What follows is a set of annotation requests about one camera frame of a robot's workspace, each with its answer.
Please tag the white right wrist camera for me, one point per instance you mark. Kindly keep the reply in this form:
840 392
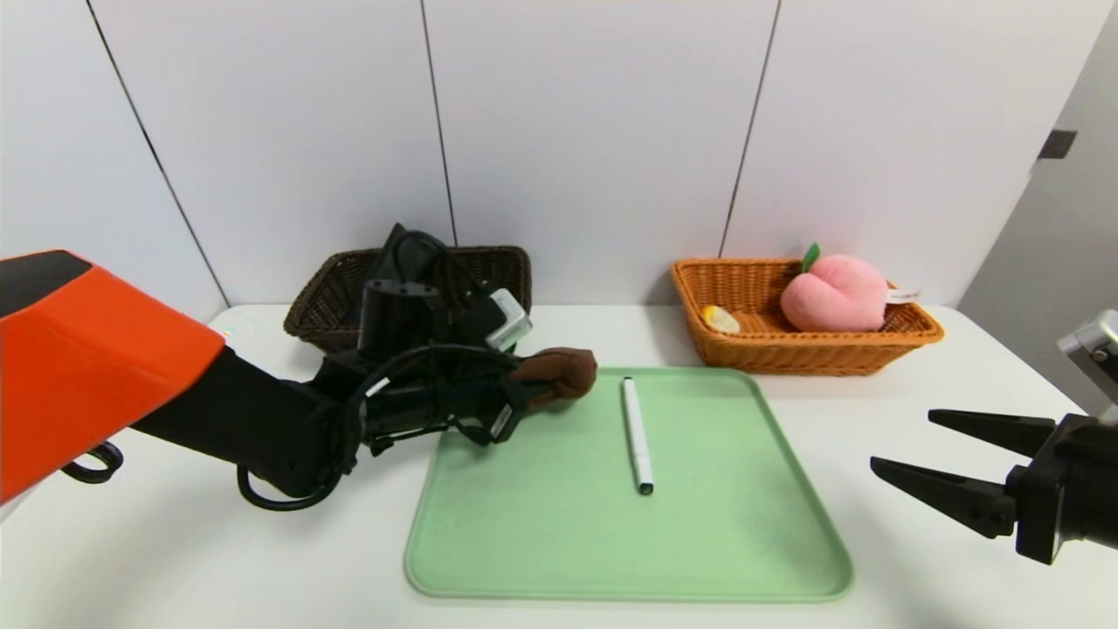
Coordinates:
1096 349

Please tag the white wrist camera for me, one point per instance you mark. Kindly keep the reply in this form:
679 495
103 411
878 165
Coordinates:
1096 349
508 321

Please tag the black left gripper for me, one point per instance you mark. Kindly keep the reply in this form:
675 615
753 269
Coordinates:
507 414

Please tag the orange wicker basket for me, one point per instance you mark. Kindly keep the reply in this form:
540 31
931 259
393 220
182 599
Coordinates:
786 356

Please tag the orange white toy fruit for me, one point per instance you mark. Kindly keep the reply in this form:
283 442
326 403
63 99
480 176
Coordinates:
721 320

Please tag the dark grey wall bracket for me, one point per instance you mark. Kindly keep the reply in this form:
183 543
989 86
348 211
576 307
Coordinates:
1058 145

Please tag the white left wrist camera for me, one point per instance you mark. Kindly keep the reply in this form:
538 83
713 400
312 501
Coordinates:
508 321

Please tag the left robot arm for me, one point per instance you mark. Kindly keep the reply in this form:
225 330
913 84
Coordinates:
105 367

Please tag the dark brown wicker basket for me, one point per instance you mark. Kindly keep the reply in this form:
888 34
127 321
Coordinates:
332 301

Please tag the pink plush peach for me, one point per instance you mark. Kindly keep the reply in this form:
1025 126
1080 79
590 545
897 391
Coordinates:
834 293

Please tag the light green plastic tray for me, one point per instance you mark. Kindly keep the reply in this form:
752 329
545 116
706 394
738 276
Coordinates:
568 524

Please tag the white marker pen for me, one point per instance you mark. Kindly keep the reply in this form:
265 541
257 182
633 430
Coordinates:
636 432

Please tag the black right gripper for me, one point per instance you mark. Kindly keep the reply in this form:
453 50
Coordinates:
1037 500

